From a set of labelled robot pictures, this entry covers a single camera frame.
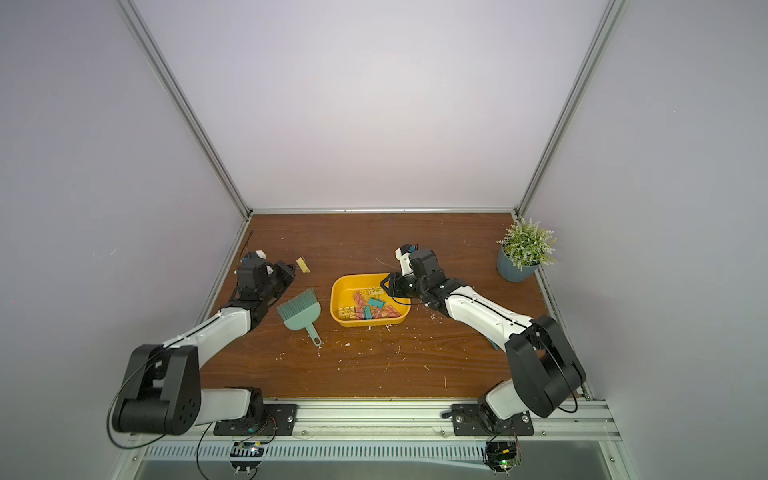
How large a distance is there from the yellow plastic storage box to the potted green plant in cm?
35

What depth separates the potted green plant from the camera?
89 cm

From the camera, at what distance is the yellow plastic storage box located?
895 mm
